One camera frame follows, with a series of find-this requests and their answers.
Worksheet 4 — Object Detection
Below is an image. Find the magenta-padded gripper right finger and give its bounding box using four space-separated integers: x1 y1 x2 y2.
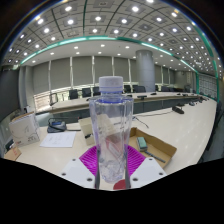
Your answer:
125 145 168 190

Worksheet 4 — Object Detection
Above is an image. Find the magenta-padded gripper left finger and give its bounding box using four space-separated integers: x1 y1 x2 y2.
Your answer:
59 145 101 190

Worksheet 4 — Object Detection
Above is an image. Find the clear plastic water bottle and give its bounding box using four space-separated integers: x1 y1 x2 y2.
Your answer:
88 75 135 184

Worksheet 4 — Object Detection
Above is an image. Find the black hand tool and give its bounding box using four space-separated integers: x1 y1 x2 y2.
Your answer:
144 149 167 164

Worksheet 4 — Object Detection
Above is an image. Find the open brown box red-edged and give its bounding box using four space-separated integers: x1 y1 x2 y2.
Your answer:
128 126 178 168

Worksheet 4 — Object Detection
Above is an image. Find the black desk telephone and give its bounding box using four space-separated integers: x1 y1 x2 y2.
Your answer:
46 117 68 134

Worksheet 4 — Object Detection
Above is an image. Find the long curved conference desk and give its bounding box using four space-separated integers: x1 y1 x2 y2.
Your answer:
34 91 214 116

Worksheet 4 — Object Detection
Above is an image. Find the black table microphone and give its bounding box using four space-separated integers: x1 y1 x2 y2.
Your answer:
171 105 185 115

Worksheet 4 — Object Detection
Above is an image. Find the row of black office chairs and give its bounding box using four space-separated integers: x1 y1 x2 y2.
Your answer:
49 84 194 106

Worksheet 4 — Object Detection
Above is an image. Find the large white cardboard box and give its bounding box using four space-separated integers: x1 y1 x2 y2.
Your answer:
8 111 42 148

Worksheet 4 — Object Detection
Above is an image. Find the flat brown cardboard sheet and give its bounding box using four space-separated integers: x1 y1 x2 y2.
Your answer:
3 146 23 162

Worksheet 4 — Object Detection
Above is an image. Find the black flat device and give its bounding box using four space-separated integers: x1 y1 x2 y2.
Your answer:
3 138 15 153

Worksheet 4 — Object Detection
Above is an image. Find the group of ceiling lights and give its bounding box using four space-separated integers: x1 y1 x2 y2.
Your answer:
6 0 224 78

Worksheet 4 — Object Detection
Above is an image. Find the thin dark cable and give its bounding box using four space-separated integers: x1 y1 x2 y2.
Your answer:
133 114 150 129

